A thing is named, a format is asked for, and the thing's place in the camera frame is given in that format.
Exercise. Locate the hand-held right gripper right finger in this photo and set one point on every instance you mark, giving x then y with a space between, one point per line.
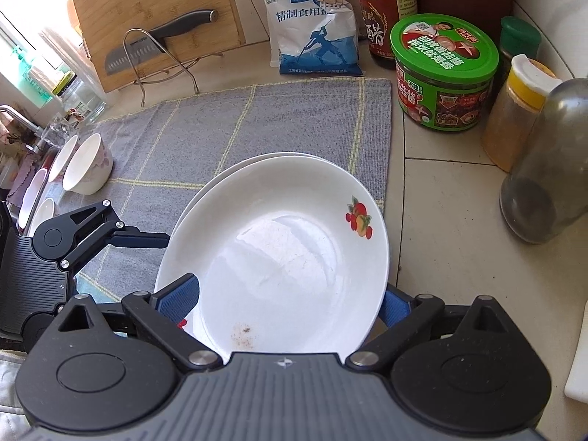
399 308

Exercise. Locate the sauce jar with green lid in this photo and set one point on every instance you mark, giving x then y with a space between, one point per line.
441 46

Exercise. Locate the glass bottle with red cap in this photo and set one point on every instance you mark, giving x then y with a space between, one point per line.
551 170

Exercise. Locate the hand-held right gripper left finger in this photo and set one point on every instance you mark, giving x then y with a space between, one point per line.
177 301

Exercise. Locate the white basin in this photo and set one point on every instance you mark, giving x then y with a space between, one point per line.
32 195

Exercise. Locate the white plate with fruit print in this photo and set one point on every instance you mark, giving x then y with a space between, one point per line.
239 163
285 248

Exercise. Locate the glass jar with lid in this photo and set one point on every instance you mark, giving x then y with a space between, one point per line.
82 101

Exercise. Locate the white plastic container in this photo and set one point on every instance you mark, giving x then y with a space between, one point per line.
579 367

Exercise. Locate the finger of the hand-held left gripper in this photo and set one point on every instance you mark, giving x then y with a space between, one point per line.
142 240

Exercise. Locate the small jar with green cap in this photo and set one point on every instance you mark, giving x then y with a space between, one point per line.
519 36

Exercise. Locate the spice jar with yellow lid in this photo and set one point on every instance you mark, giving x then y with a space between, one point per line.
510 124

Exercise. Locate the grey checkered towel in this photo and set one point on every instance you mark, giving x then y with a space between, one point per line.
275 119

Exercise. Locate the plain white bowl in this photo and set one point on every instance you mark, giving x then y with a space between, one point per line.
85 170

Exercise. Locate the green detergent bottle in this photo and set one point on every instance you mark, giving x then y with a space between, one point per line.
32 78

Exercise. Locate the dark vinegar bottle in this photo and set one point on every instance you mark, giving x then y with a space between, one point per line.
383 18

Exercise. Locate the white and blue salt bag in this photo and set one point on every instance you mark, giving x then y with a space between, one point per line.
312 41

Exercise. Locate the white bowl with pink flowers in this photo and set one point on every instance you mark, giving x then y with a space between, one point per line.
57 161
42 216

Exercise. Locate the clear glass cup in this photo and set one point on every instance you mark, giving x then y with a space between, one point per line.
59 131

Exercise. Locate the metal faucet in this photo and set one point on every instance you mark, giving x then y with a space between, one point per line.
14 112

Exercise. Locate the purple scalloped cloth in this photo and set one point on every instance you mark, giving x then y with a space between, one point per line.
17 179

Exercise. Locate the tall stack of plastic cups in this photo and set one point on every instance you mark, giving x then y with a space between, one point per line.
80 62

